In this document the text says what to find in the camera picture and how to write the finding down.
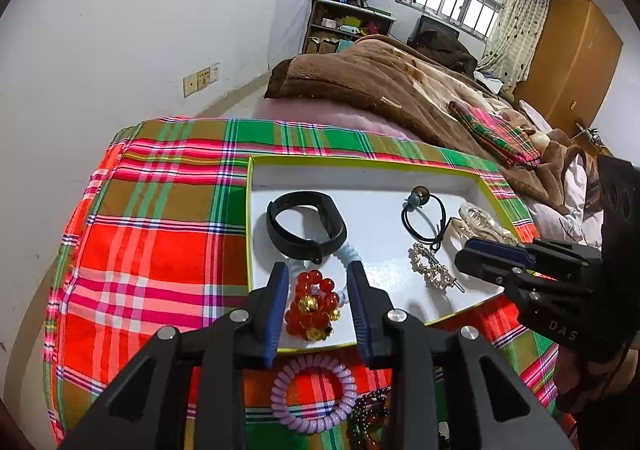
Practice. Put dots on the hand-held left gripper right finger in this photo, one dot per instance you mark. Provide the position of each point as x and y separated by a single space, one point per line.
361 312

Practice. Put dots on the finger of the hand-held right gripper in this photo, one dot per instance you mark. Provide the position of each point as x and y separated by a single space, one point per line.
495 246
485 266

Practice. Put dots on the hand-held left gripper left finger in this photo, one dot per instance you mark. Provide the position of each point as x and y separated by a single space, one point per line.
277 302

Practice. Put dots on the clear claw hair clip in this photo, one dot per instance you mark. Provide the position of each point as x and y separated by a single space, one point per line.
475 225

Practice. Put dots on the gold rhinestone hair clip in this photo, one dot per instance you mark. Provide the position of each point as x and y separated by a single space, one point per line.
435 272

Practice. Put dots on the black wristband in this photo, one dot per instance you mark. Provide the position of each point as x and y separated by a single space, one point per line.
272 230

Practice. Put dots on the white shallow tray box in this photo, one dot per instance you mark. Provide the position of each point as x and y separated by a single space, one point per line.
380 210

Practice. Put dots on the folded plaid cloth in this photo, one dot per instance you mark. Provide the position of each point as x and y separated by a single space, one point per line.
495 130

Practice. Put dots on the pink bed sheet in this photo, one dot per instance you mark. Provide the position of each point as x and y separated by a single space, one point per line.
325 113

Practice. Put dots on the dark brown jacket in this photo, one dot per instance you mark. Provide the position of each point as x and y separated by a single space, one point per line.
450 53

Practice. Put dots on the wooden wardrobe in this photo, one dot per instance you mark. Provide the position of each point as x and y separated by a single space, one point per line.
570 60

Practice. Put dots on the patterned curtain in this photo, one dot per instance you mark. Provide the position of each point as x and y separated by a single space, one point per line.
515 30

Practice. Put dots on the brown blanket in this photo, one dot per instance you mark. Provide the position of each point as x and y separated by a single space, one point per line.
360 75

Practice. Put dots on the black television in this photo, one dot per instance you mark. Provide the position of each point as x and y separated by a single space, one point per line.
430 23

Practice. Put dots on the wooden shelf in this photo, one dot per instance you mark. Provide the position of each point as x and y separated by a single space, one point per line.
320 10

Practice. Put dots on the beige wall socket panel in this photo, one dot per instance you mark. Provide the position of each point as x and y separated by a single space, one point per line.
195 84

